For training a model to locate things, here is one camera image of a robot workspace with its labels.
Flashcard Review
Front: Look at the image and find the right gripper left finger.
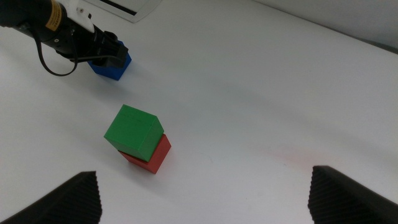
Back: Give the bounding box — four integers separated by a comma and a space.
0, 170, 103, 224

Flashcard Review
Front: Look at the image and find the white backdrop curtain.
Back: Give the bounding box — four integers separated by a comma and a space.
253, 0, 398, 50

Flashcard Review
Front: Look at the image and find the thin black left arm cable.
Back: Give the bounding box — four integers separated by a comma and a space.
32, 27, 79, 77

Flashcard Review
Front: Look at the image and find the blue cube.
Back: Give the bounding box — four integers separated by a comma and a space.
87, 40, 132, 82

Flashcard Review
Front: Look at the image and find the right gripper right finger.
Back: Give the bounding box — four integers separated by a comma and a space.
307, 165, 398, 224

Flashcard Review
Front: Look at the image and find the green cube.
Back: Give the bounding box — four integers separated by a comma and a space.
103, 104, 165, 162

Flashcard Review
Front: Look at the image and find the silver table cable hatch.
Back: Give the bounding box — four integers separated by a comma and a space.
83, 0, 163, 24

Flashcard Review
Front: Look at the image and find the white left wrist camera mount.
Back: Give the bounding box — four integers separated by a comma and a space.
57, 0, 96, 34

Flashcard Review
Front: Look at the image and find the red cube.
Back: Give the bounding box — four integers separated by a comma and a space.
118, 133, 172, 175

